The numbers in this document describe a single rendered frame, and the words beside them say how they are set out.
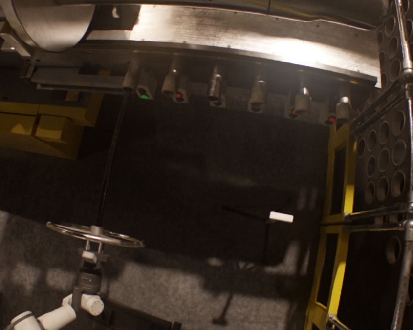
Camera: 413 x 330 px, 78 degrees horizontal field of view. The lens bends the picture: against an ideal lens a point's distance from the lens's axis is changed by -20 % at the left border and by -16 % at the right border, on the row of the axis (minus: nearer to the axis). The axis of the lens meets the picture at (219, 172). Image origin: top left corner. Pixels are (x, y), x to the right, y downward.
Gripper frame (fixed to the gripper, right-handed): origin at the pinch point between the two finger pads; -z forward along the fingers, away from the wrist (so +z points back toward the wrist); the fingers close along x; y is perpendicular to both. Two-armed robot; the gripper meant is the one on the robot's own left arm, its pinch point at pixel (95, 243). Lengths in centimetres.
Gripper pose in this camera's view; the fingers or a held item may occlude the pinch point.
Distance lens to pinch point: 116.3
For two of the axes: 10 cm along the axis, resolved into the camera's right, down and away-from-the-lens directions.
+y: -0.2, -1.9, -9.8
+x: 9.9, 1.5, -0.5
